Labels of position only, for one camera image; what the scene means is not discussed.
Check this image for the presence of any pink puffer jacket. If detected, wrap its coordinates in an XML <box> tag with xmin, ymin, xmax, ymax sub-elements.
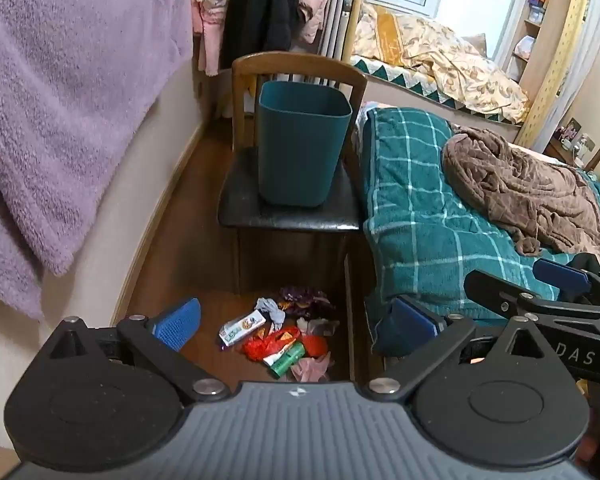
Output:
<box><xmin>296</xmin><ymin>0</ymin><xmax>334</xmax><ymax>46</ymax></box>

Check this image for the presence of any pink tissue paper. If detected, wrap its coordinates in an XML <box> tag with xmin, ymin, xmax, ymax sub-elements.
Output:
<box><xmin>290</xmin><ymin>352</ymin><xmax>334</xmax><ymax>384</ymax></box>

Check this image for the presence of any purple fluffy towel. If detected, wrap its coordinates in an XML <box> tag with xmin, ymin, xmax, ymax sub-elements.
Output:
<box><xmin>0</xmin><ymin>0</ymin><xmax>196</xmax><ymax>321</ymax></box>

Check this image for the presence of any yellow floral quilt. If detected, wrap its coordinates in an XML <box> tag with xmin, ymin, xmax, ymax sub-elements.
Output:
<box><xmin>352</xmin><ymin>2</ymin><xmax>531</xmax><ymax>123</ymax></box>

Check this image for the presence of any yellow patterned wooden frame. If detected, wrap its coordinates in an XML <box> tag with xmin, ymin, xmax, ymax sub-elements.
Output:
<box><xmin>516</xmin><ymin>0</ymin><xmax>600</xmax><ymax>147</ymax></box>

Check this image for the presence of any wooden chair with black seat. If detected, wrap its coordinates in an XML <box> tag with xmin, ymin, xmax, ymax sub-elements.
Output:
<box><xmin>217</xmin><ymin>52</ymin><xmax>369</xmax><ymax>296</ymax></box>

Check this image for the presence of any black coat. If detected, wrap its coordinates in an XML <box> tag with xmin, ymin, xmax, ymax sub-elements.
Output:
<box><xmin>220</xmin><ymin>0</ymin><xmax>312</xmax><ymax>68</ymax></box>

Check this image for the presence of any photo frame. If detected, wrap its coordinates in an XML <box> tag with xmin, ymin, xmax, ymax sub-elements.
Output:
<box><xmin>560</xmin><ymin>119</ymin><xmax>584</xmax><ymax>144</ymax></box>

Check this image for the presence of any clear plastic bag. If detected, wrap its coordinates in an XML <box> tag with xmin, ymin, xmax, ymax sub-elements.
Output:
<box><xmin>296</xmin><ymin>316</ymin><xmax>340</xmax><ymax>337</ymax></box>

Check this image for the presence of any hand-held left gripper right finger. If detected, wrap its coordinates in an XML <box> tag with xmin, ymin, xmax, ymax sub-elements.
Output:
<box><xmin>367</xmin><ymin>296</ymin><xmax>577</xmax><ymax>404</ymax></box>

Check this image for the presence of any grey ribbed panel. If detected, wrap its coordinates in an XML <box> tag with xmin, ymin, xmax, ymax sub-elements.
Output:
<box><xmin>324</xmin><ymin>0</ymin><xmax>357</xmax><ymax>63</ymax></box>

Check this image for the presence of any wooden bed frame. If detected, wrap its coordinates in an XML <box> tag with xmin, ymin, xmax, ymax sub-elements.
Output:
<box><xmin>346</xmin><ymin>240</ymin><xmax>387</xmax><ymax>384</ymax></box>

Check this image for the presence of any light pink coat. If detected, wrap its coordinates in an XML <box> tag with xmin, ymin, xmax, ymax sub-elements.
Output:
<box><xmin>190</xmin><ymin>0</ymin><xmax>241</xmax><ymax>78</ymax></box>

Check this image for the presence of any white and yellow coffee sachet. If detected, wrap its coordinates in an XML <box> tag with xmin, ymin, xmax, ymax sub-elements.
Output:
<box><xmin>218</xmin><ymin>311</ymin><xmax>267</xmax><ymax>349</ymax></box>

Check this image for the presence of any wooden shelf unit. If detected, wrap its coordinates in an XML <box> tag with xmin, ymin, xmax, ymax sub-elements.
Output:
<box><xmin>510</xmin><ymin>0</ymin><xmax>581</xmax><ymax>97</ymax></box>

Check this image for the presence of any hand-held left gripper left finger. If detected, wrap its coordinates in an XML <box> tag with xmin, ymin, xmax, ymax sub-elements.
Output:
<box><xmin>39</xmin><ymin>298</ymin><xmax>232</xmax><ymax>404</ymax></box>

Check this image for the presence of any teal plaid blanket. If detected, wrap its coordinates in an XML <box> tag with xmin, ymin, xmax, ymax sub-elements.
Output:
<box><xmin>362</xmin><ymin>107</ymin><xmax>600</xmax><ymax>356</ymax></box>

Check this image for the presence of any red plastic bag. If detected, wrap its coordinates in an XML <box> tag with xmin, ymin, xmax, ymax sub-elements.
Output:
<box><xmin>242</xmin><ymin>326</ymin><xmax>301</xmax><ymax>364</ymax></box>

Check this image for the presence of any green bottle with white label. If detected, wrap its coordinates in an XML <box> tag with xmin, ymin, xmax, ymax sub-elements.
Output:
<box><xmin>264</xmin><ymin>341</ymin><xmax>306</xmax><ymax>379</ymax></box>

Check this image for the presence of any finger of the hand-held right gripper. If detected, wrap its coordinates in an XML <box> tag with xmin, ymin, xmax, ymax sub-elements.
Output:
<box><xmin>532</xmin><ymin>252</ymin><xmax>600</xmax><ymax>307</ymax></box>
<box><xmin>463</xmin><ymin>269</ymin><xmax>600</xmax><ymax>333</ymax></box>

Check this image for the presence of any purple chip bag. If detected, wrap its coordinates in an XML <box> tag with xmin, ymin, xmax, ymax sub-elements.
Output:
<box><xmin>278</xmin><ymin>286</ymin><xmax>334</xmax><ymax>317</ymax></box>

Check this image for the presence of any crumpled grey paper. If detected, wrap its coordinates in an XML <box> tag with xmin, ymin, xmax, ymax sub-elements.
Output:
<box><xmin>255</xmin><ymin>297</ymin><xmax>286</xmax><ymax>326</ymax></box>

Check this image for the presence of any brown fleece blanket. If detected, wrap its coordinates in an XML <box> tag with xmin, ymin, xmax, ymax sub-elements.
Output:
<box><xmin>441</xmin><ymin>125</ymin><xmax>600</xmax><ymax>272</ymax></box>

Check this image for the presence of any teal plastic bin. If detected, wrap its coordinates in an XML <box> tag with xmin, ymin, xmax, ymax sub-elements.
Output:
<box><xmin>257</xmin><ymin>80</ymin><xmax>352</xmax><ymax>207</ymax></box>

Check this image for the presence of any white bedspread with green triangles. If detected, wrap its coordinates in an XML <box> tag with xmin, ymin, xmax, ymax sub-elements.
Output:
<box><xmin>350</xmin><ymin>55</ymin><xmax>523</xmax><ymax>125</ymax></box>

